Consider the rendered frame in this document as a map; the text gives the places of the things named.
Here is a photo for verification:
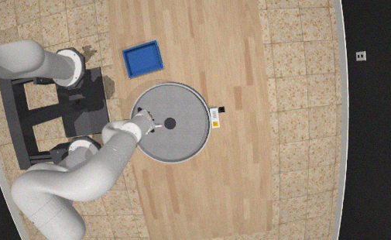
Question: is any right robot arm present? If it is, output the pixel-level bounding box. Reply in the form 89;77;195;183
11;115;150;240

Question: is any blue open-top crate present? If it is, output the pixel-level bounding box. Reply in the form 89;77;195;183
122;40;163;78

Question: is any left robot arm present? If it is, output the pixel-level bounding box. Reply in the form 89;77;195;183
0;39;82;86

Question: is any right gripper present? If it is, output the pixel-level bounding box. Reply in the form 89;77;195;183
133;107;155;132

